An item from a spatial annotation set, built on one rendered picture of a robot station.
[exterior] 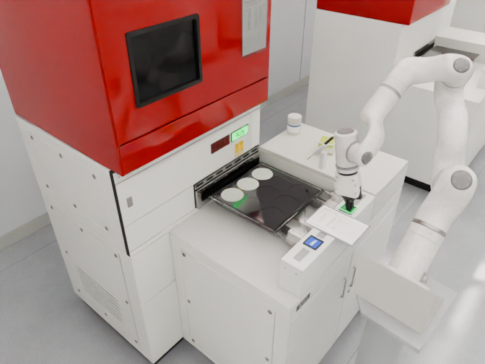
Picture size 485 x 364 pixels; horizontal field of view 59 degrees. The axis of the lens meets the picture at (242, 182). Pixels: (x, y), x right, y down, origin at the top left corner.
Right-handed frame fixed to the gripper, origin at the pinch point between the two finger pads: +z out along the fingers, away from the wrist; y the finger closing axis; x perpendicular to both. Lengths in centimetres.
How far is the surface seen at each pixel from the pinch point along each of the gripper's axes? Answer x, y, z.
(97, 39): -65, -38, -80
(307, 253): -31.5, 0.4, 2.8
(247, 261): -38.1, -24.3, 11.5
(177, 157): -37, -53, -28
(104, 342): -72, -111, 77
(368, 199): 10.9, 2.6, 2.9
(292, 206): -6.7, -23.4, 3.6
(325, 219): -11.7, -4.0, 1.1
